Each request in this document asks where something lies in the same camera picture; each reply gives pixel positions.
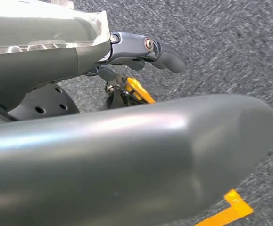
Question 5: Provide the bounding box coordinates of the black perforated round disc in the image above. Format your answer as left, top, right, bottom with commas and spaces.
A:
8, 83, 79, 121

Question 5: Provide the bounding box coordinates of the yellow floor tape corner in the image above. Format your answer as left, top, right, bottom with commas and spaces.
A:
194, 189, 254, 226

